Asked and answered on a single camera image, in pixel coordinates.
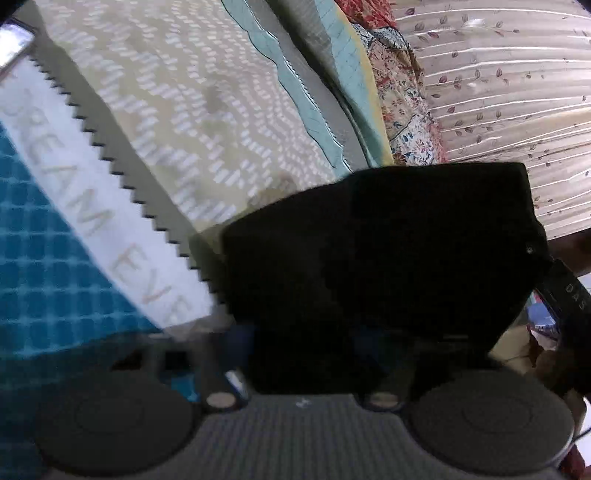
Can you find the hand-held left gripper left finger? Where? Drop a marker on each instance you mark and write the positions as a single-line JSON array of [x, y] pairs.
[[240, 339]]

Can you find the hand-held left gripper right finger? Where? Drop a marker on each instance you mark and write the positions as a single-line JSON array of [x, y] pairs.
[[385, 392]]

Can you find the black pants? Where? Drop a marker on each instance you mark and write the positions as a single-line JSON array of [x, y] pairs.
[[378, 272]]

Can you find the beige leaf print curtain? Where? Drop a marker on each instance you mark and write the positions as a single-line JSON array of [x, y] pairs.
[[508, 92]]

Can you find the patterned bed sheet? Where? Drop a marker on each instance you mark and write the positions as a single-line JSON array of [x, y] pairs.
[[161, 115]]

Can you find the floral patchwork quilt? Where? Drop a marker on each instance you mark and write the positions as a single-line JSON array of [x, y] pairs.
[[411, 115]]

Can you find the grey patterned pillow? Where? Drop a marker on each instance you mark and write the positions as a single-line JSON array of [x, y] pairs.
[[385, 39]]

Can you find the smartphone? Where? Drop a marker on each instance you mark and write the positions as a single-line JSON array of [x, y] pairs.
[[11, 46]]

